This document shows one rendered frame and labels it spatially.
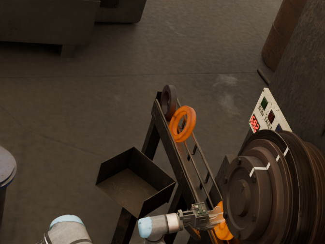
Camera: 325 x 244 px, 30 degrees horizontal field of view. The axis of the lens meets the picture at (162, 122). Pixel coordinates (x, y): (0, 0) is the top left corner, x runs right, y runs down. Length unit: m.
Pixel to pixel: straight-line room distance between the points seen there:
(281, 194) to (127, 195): 0.91
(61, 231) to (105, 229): 1.13
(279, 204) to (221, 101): 2.60
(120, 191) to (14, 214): 0.80
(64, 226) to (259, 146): 0.74
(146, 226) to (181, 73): 2.42
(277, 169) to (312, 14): 0.58
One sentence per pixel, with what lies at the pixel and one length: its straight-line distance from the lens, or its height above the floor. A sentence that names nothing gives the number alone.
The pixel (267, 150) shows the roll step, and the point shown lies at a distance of 2.04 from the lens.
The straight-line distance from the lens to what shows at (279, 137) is 2.01.
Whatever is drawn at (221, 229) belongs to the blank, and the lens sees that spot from 2.47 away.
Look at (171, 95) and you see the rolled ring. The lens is 3.06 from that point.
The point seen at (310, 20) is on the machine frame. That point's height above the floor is 1.59.
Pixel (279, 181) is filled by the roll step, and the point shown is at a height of 1.27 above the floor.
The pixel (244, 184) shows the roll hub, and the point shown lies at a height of 1.17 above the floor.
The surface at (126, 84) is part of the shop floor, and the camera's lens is 4.33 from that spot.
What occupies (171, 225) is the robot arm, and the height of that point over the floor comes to 0.77.
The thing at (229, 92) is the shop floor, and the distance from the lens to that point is 4.62.
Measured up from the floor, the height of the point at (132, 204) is 0.60.
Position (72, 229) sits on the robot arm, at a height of 0.82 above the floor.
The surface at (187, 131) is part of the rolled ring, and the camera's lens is 2.92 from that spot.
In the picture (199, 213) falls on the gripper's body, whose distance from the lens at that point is 2.37.
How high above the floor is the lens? 2.47
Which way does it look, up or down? 37 degrees down
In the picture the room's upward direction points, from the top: 18 degrees clockwise
